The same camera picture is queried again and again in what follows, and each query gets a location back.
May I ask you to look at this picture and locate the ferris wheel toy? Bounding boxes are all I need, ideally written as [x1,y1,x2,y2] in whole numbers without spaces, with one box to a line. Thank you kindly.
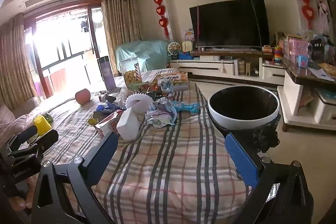
[167,42,181,60]

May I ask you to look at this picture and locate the beige patterned curtain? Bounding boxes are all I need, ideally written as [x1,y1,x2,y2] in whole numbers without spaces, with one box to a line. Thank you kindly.
[101,0,142,76]
[0,13,36,109]

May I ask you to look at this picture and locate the orange fruit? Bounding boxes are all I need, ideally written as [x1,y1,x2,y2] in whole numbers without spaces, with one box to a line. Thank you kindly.
[75,88,91,105]

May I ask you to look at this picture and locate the glass balcony door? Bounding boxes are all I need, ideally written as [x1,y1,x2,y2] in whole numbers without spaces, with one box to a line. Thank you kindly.
[24,5,104,98]

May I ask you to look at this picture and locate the light blue snack packet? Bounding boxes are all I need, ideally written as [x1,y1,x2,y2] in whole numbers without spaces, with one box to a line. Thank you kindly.
[168,101,200,115]

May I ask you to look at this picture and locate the white television cabinet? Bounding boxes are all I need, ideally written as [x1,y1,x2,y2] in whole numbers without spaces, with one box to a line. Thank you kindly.
[169,49,286,86]

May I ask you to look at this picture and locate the black flat television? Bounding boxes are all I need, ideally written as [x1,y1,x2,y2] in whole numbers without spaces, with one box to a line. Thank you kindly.
[189,0,270,49]

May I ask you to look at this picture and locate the crumpled white blue wrapper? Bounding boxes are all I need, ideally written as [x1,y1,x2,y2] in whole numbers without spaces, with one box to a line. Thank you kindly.
[157,76,175,96]

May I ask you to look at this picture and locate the teal covered armchair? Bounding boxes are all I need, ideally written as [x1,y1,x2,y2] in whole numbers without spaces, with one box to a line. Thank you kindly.
[114,40,171,73]

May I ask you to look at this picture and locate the orange snack packet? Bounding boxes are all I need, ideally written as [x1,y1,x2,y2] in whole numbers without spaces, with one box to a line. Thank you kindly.
[142,82,161,95]

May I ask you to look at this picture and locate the dark crumpled wrapper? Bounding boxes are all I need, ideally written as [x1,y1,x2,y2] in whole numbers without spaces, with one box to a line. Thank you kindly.
[99,91,117,104]

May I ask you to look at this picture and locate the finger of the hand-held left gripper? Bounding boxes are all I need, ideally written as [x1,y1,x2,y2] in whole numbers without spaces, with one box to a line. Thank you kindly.
[5,125,38,153]
[16,130,59,161]

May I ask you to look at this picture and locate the white paper bag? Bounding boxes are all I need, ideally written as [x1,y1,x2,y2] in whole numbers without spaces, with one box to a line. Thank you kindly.
[116,108,140,142]

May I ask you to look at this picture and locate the crumpled pale printed wrapper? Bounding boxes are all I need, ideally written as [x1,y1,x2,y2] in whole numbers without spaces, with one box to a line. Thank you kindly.
[146,97,177,127]

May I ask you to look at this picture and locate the clear cookie jar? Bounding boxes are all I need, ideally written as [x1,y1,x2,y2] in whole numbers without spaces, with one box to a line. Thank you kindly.
[119,57,143,89]

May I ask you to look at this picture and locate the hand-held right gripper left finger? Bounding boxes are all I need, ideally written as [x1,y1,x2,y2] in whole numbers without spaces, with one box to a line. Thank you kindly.
[31,132,120,224]

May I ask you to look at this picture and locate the yellow green wrapper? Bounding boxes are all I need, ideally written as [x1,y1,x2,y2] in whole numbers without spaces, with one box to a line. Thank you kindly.
[88,111,99,126]

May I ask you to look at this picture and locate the orange children's book box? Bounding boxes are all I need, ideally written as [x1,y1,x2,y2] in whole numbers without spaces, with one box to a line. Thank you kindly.
[154,71,190,91]

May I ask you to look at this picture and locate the white trash bin black liner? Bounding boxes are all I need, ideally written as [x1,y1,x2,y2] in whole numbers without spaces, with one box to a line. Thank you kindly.
[207,84,281,155]

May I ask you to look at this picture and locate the white paper sheet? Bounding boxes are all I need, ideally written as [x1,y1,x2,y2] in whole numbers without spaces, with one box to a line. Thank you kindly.
[307,67,335,81]

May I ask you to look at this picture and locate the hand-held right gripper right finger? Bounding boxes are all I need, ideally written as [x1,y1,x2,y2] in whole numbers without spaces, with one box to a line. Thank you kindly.
[225,133,315,224]

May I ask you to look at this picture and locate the white side table marble top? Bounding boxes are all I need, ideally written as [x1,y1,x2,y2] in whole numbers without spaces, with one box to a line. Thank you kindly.
[277,56,336,132]

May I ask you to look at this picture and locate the pink toy box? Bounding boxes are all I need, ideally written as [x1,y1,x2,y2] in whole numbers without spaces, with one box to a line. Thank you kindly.
[280,35,310,62]

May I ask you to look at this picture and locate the purple drink bottle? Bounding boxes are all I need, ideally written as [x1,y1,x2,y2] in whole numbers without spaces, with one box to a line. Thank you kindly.
[98,55,117,90]

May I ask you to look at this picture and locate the beige sofa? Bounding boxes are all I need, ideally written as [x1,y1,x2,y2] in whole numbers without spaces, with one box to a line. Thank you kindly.
[0,97,40,140]

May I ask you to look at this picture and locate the person's left hand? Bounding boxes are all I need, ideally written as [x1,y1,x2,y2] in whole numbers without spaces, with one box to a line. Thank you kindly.
[8,177,37,211]

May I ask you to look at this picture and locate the rainbow stacking ring toy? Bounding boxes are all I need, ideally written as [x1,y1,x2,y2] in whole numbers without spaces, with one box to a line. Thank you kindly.
[273,46,282,65]

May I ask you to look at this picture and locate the yellow plastic bottle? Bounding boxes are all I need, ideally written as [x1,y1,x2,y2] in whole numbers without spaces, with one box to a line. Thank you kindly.
[33,116,52,136]

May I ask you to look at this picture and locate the red snack packet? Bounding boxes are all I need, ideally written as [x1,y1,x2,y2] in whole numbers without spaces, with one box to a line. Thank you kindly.
[94,109,124,138]

